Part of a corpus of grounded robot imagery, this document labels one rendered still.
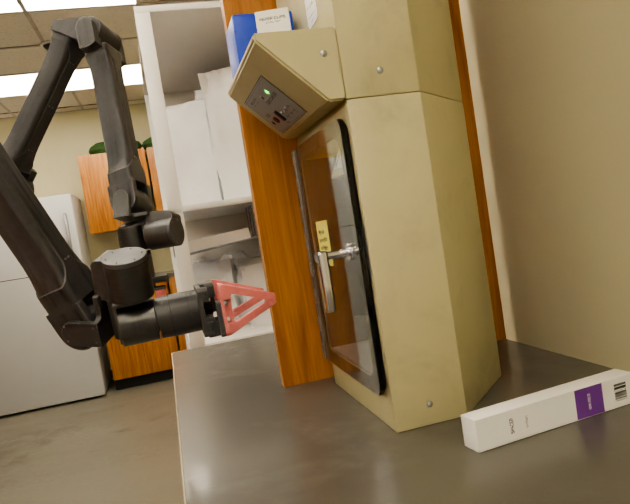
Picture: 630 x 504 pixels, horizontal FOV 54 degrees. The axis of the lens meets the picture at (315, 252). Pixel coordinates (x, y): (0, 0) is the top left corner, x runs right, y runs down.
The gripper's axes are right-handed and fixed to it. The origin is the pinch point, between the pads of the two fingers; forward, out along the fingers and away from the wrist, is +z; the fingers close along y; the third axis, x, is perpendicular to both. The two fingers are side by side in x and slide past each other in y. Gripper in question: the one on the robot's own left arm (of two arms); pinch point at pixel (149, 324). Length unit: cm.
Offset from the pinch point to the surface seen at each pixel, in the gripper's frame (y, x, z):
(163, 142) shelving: 12, 70, -46
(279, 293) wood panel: 25.4, -8.8, -1.9
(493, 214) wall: 76, -5, -10
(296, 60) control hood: 26, -46, -36
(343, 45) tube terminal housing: 33, -46, -38
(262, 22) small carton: 25, -37, -45
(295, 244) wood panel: 30.1, -8.9, -10.8
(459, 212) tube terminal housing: 50, -39, -12
